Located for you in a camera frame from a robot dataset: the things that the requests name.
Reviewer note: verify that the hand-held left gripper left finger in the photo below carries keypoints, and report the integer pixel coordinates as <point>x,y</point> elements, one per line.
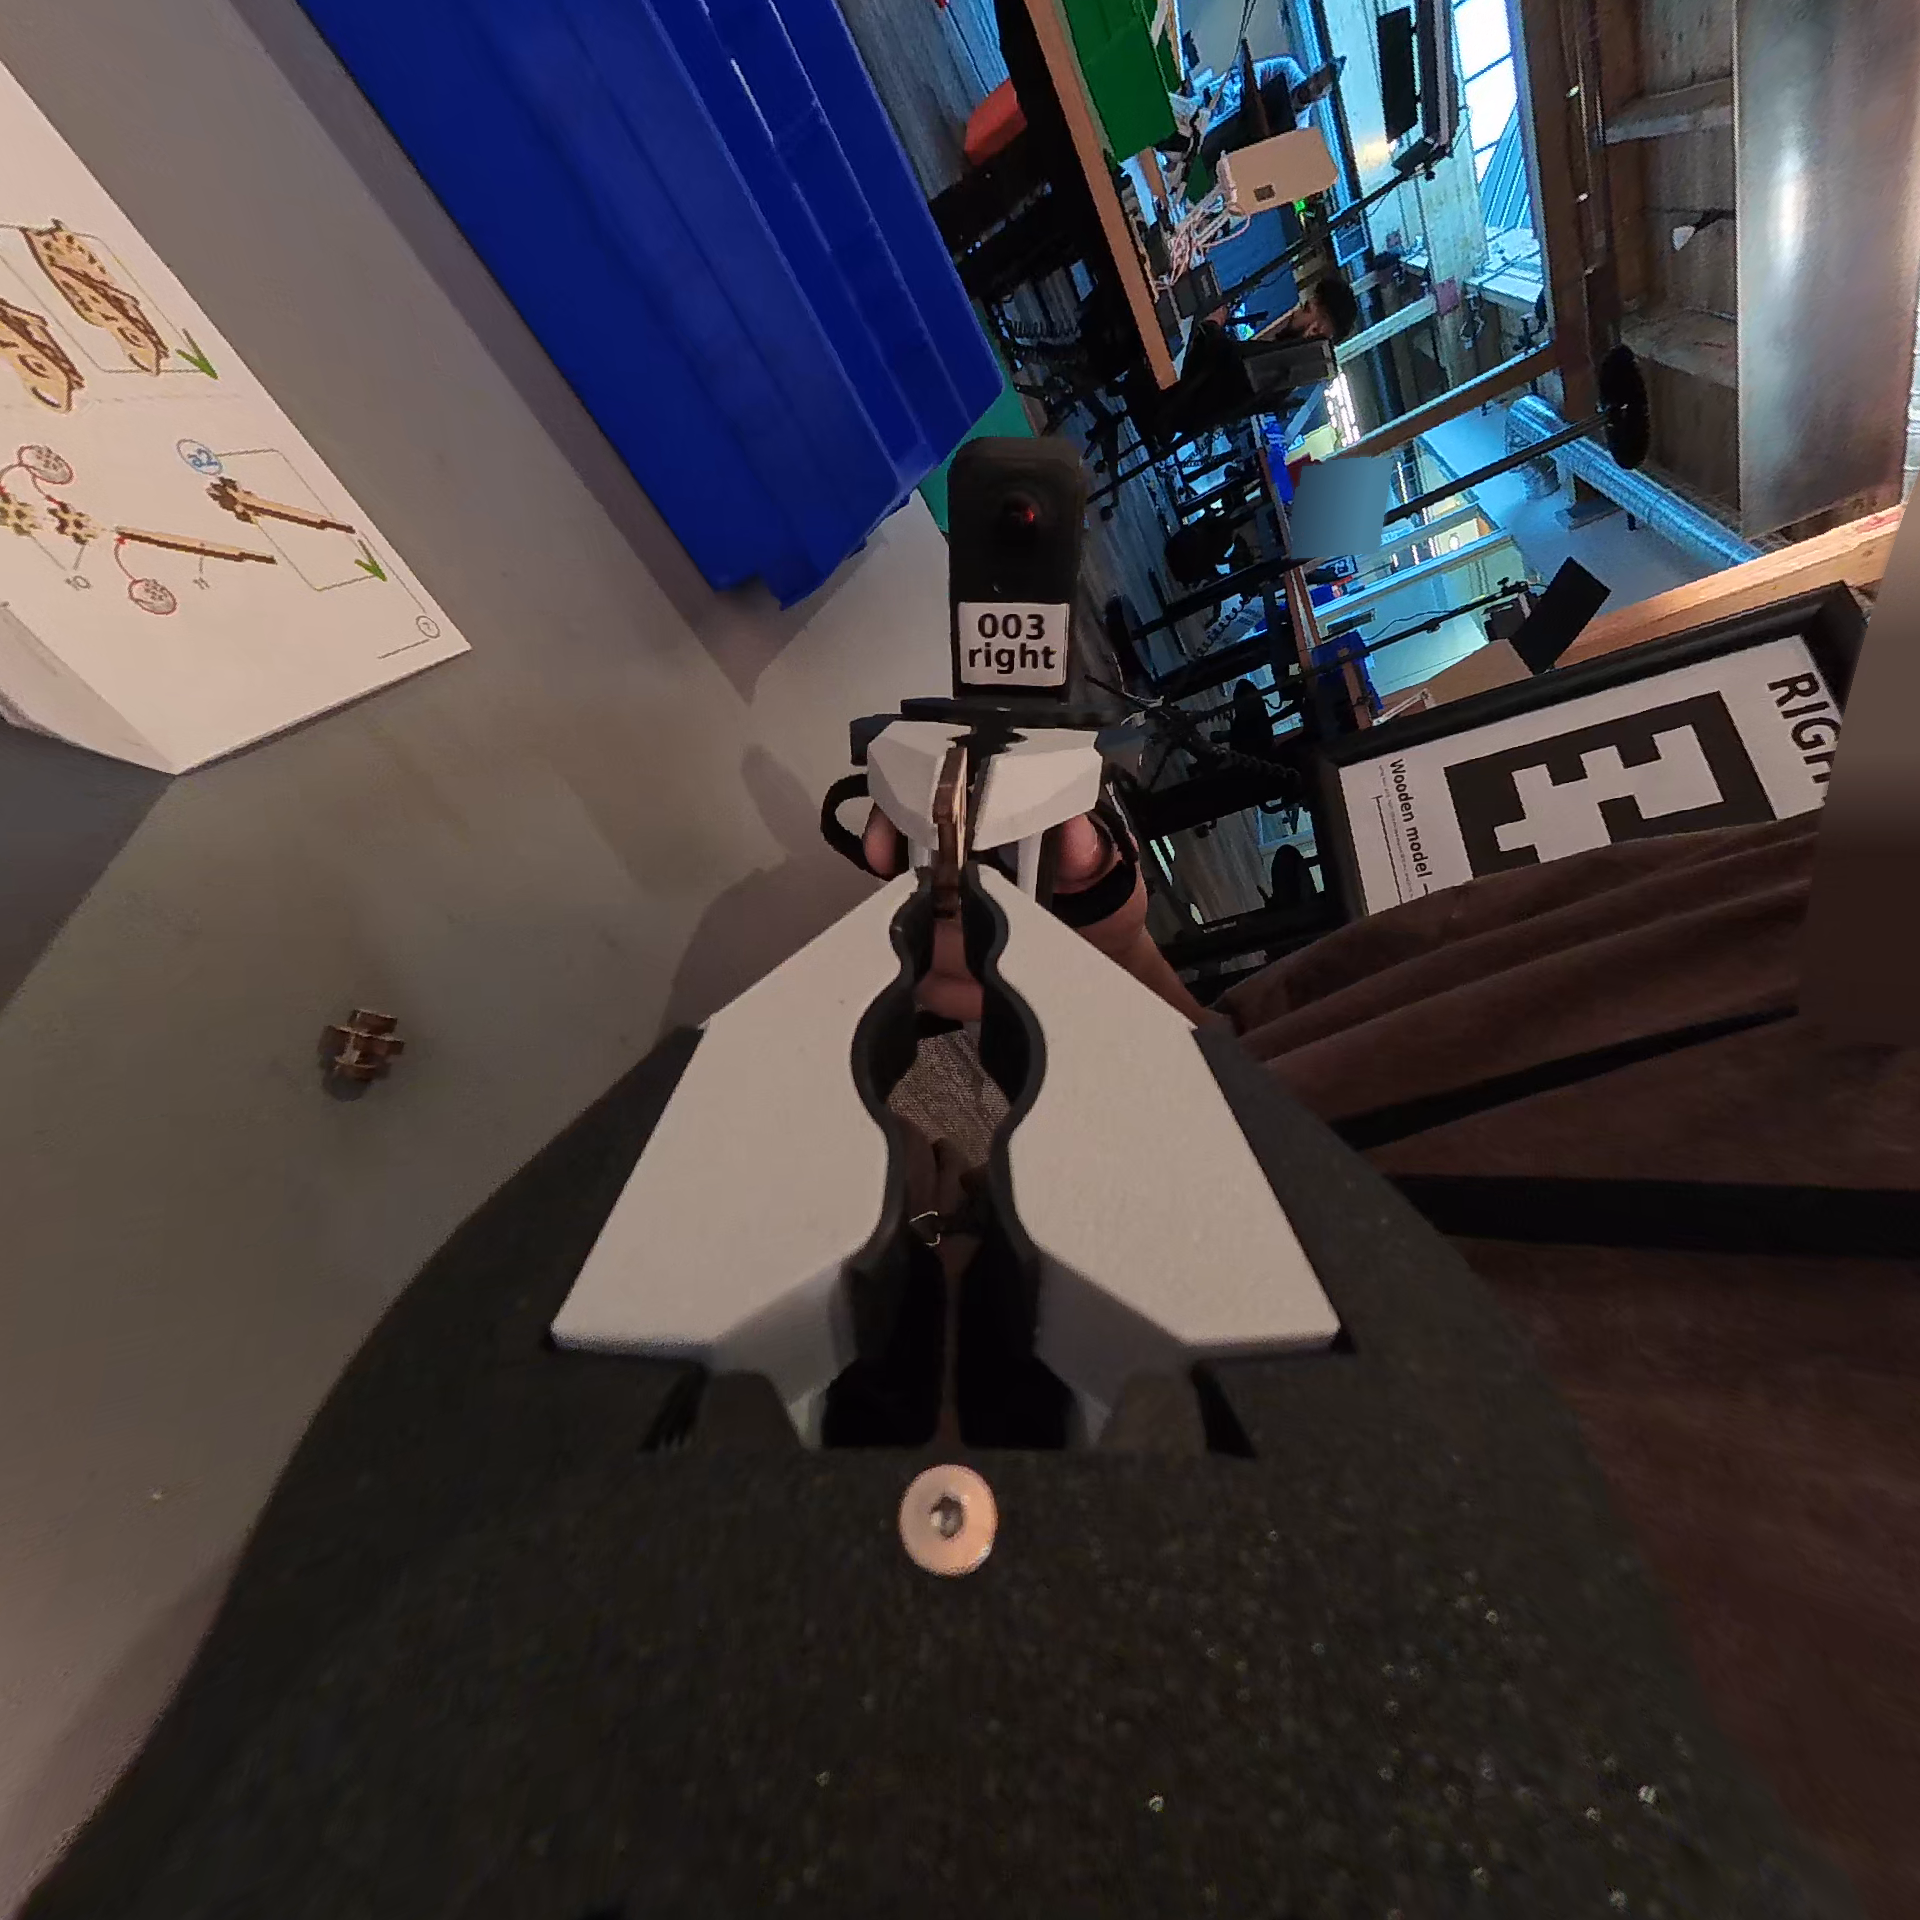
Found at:
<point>705,1200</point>

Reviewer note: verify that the green plastic bin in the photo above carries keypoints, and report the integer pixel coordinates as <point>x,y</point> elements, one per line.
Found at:
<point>1124,77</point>

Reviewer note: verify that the small assembled wooden part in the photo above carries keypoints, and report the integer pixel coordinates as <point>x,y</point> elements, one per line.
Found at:
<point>359,1046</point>

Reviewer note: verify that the silver ventilation duct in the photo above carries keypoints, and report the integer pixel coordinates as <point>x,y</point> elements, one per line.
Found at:
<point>1620,482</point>
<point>1823,224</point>

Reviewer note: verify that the white instruction booklet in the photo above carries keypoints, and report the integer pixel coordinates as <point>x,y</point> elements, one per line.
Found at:
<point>225,630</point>

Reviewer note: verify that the person's right hand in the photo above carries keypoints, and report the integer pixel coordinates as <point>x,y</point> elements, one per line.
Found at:
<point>1083,855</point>

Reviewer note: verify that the blue plastic bin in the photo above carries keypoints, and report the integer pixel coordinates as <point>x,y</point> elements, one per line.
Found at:
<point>675,271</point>

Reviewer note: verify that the white box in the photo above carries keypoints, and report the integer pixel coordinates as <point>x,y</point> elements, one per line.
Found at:
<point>1275,167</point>

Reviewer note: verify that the orange red object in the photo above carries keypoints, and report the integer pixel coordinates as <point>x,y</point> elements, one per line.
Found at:
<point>992,120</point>

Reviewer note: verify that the framed black-white marker sign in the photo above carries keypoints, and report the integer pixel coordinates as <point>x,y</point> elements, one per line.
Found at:
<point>1620,781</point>

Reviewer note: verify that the wooden part with holes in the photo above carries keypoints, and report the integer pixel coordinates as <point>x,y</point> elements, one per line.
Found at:
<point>948,839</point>

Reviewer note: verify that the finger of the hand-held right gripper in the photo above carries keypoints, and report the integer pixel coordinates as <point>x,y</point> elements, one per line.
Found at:
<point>907,796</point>
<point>1036,796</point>

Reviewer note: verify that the wooden table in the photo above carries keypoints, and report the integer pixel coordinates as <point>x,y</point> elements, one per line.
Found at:
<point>1102,224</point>

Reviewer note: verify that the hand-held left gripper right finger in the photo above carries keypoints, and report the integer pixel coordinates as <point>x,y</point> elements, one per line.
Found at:
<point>1170,1200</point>

